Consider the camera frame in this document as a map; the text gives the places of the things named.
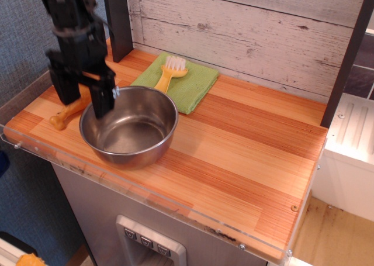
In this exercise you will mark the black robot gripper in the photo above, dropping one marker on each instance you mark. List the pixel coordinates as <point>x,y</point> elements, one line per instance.
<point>81,54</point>

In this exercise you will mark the dark vertical post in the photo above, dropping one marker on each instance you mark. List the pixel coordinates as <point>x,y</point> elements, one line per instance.
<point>348,61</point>
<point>118,18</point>

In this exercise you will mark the green cloth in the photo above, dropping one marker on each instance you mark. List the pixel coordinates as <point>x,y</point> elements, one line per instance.
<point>186,91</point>

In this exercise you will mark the yellow object bottom left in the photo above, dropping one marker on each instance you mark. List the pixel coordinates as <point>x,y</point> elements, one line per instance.
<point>30,260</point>

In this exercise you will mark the stainless steel pot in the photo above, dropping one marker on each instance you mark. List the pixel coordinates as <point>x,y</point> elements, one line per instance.
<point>136,132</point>

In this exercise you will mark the dark vertical right post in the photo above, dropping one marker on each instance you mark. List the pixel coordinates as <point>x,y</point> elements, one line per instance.
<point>348,61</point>

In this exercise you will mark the white toy sink unit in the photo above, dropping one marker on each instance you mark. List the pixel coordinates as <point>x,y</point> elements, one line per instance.
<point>344,177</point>

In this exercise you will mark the silver toy fridge cabinet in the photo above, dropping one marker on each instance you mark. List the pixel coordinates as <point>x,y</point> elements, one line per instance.
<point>96,206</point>

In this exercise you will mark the yellow scrub brush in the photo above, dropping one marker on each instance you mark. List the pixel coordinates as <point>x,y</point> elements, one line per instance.
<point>174,67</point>

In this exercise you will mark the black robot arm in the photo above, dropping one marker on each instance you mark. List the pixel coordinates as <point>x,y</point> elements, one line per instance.
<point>74,16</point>

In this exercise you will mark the yellow toy chicken drumstick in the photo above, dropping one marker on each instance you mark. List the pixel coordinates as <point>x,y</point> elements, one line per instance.
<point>59,121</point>

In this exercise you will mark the grey dispenser button panel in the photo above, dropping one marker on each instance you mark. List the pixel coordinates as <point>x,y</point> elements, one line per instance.
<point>142,245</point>

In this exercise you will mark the dark vertical left post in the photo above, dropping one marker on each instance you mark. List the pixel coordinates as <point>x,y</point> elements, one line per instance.
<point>118,18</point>

